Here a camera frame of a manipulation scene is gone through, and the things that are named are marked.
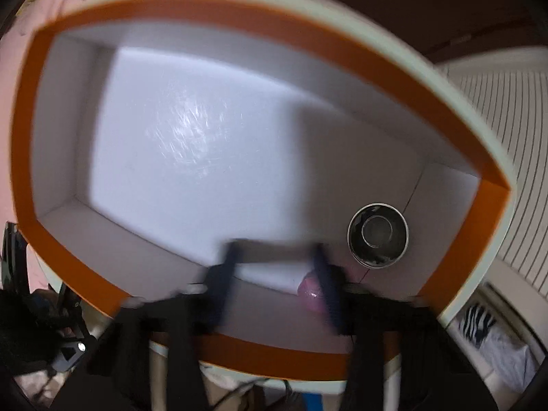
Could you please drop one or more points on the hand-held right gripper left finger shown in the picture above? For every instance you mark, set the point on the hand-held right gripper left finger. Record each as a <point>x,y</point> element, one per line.
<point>220,282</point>

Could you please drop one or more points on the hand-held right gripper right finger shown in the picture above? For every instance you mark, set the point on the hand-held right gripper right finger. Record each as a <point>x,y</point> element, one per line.
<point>327,282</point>

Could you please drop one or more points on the pink heart-shaped case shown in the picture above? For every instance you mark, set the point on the pink heart-shaped case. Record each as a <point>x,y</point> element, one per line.
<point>310,293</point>

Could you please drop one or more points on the round metal tin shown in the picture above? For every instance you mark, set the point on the round metal tin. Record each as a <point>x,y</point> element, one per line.
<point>376,231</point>

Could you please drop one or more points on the black white striped cloth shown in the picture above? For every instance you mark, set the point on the black white striped cloth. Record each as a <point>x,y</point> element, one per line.
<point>477,321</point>

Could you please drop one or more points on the white slatted panel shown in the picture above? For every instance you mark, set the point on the white slatted panel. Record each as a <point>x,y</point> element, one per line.
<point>526,158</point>

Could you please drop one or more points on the dark brown door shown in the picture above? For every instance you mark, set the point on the dark brown door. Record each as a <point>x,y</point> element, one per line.
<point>428,0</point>

